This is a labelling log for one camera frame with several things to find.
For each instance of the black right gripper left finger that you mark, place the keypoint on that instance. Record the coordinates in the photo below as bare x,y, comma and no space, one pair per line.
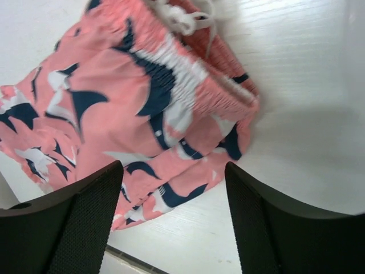
65,231

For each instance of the pink shark print shorts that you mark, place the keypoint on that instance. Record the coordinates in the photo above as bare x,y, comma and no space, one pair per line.
147,83

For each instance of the aluminium table edge rail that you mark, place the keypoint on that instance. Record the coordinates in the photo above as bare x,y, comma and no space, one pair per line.
133,262

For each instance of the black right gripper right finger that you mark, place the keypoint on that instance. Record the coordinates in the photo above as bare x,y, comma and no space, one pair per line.
276,233

